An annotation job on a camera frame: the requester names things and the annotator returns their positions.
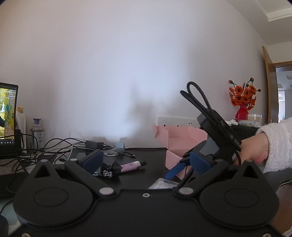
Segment clear plastic bag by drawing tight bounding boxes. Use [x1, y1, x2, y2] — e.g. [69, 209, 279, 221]
[148, 178, 179, 190]

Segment white fleece sleeve forearm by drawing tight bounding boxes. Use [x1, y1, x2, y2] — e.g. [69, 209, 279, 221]
[256, 118, 292, 173]

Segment person right hand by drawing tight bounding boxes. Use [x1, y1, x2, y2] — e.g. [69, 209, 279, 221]
[239, 133, 269, 164]

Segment black bow hair clip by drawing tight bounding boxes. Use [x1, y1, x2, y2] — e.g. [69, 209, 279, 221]
[100, 161, 122, 179]

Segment black power adapter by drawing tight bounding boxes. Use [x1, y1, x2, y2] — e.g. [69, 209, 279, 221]
[85, 140, 104, 150]

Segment pink cardboard box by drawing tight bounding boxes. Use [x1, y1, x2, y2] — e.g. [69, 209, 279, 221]
[153, 125, 207, 170]

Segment grey blue charger plug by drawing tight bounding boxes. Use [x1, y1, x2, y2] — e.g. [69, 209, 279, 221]
[115, 142, 125, 153]

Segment pink cosmetic tube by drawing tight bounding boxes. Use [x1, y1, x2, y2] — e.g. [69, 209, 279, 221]
[120, 160, 147, 173]

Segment red vase orange flowers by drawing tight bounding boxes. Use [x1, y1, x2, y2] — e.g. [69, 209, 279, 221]
[228, 77, 261, 121]

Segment small clear bottle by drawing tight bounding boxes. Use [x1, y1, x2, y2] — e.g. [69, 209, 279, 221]
[30, 118, 44, 150]

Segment white carton with yellow cap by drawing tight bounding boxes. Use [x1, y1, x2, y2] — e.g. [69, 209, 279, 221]
[16, 107, 26, 149]

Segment open laptop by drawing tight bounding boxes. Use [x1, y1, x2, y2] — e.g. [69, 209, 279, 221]
[1, 82, 18, 160]

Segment round metal ring stand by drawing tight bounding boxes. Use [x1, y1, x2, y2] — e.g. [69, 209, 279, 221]
[103, 151, 119, 157]

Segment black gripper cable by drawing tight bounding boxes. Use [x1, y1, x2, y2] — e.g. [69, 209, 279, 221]
[180, 81, 243, 164]

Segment white wall socket panel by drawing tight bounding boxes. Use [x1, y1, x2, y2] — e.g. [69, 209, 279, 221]
[157, 116, 199, 128]

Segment wooden door frame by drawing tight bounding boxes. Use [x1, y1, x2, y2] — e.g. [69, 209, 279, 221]
[262, 46, 291, 123]

